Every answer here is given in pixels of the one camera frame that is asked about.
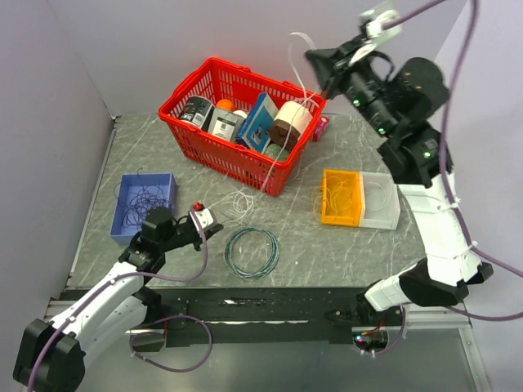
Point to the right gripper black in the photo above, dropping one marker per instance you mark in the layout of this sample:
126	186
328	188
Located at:
326	60

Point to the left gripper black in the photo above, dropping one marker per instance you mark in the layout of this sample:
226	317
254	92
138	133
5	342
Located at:
211	231

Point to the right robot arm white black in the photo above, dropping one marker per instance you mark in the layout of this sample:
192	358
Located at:
398	107

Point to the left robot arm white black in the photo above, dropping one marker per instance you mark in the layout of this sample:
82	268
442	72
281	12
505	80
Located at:
54	355

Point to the pink small box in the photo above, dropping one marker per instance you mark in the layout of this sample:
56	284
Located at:
320	128

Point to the white paper towel roll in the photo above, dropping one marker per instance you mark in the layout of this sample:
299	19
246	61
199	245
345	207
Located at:
295	114

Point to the blue plastic bin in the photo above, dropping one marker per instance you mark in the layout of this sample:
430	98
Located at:
135	195

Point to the brown roll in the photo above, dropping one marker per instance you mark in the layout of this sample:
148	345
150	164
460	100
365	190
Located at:
284	134

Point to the green scouring sponge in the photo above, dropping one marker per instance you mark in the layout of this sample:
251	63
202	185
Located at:
277	153

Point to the blue Harrys box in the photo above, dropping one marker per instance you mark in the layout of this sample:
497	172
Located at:
253	133

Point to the orange fruit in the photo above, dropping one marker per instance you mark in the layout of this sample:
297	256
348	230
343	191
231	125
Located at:
225	104

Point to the red plastic shopping basket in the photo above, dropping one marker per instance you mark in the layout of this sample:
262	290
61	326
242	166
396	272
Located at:
218	79

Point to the grey labelled pouch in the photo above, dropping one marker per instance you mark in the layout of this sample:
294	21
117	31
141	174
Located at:
225	124

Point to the black cylindrical can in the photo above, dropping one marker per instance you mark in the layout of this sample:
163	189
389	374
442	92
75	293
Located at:
197	111

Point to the red white soup can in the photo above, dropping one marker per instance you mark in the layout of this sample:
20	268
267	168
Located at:
415	172

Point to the yellow plastic bin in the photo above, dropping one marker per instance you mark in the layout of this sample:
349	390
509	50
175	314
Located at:
342	198

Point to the white plastic bin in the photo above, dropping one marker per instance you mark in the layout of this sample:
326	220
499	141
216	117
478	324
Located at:
380	207

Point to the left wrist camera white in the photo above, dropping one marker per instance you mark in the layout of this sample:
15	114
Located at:
202	216

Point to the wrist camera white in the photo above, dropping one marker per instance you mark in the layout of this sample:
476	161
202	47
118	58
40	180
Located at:
202	216
372	25

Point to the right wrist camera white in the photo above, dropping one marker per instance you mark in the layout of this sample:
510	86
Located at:
372	25

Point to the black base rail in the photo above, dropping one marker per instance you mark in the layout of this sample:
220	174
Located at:
212	315

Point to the aluminium frame rail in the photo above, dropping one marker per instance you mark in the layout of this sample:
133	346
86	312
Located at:
434	318

